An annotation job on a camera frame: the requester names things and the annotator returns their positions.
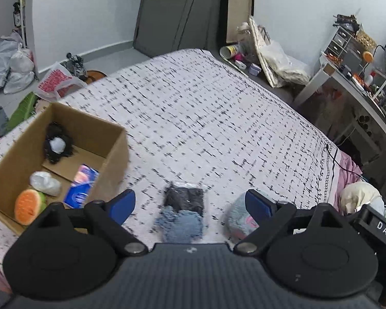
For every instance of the red patterned plastic bag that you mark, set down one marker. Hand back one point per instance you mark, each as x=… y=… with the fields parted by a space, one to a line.
x=58 y=83

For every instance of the white desk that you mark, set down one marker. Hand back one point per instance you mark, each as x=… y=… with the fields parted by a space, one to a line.
x=328 y=70

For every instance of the paper cup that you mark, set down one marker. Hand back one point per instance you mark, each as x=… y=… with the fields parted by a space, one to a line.
x=229 y=51

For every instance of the plush hamburger toy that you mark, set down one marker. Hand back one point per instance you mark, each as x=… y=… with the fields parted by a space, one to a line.
x=29 y=204

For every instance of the framed board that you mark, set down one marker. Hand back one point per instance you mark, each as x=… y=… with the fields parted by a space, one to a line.
x=238 y=12

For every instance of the brown cardboard box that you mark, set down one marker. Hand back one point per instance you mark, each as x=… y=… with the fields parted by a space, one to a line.
x=96 y=143

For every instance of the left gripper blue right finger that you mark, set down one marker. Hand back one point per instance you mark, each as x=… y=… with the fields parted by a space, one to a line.
x=259 y=207

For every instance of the dark grey door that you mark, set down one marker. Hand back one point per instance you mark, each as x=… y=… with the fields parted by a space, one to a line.
x=165 y=26

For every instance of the blue denim plush toy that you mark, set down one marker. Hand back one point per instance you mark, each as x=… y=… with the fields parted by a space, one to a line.
x=179 y=226

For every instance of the white plastic bag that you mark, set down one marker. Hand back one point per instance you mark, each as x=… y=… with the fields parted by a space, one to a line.
x=21 y=71
x=43 y=182

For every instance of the grey plastic bag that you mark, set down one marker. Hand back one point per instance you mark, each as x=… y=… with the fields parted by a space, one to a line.
x=8 y=46

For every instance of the beige tote bag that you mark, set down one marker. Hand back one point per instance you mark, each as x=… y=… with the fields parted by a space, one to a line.
x=278 y=67

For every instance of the blue tissue pack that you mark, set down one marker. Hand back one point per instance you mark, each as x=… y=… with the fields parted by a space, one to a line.
x=80 y=187

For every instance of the grey pink fuzzy slipper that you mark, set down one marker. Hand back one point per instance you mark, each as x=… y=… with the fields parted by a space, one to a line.
x=239 y=222

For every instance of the cream pillow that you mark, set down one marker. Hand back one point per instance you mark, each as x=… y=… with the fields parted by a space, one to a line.
x=355 y=195

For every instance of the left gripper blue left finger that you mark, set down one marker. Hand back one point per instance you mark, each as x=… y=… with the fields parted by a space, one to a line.
x=121 y=207

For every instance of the green leaf mat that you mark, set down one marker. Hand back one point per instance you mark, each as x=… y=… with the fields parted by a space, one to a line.
x=25 y=109

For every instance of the white patterned bed cover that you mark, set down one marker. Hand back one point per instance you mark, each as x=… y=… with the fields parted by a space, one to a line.
x=190 y=118

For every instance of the black packaged cloth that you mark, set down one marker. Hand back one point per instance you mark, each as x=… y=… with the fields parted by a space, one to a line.
x=184 y=198

